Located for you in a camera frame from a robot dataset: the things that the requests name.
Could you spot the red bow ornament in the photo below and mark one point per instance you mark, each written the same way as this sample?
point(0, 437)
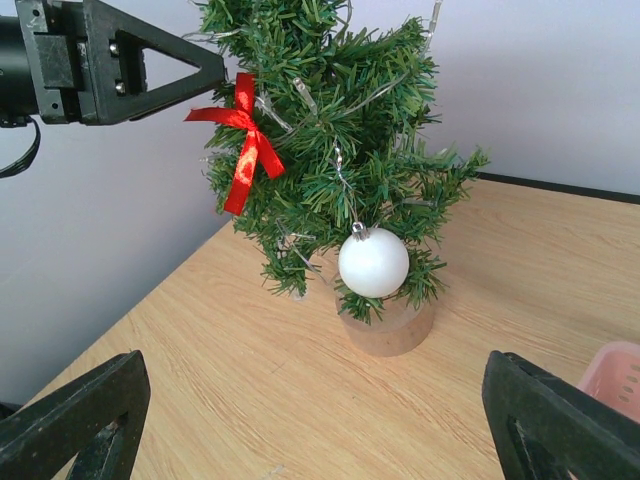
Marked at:
point(256, 148)

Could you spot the white ball ornament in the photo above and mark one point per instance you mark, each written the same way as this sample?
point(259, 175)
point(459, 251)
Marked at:
point(373, 265)

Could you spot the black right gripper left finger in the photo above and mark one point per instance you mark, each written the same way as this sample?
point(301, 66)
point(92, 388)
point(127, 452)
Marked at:
point(93, 423)

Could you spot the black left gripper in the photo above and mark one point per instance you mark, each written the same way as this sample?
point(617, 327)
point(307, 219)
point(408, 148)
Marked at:
point(93, 64)

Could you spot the round wooden tree base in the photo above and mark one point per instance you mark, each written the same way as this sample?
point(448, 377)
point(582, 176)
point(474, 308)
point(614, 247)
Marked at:
point(400, 328)

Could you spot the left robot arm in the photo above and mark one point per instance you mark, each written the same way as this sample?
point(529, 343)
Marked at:
point(18, 105)

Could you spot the small green christmas tree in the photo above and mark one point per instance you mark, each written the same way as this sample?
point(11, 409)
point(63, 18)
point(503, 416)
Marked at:
point(340, 150)

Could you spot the pink perforated plastic basket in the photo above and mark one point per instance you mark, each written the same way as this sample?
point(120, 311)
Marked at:
point(612, 378)

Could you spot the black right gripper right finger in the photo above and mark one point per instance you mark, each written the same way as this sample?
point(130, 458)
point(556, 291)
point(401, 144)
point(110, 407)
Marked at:
point(544, 428)

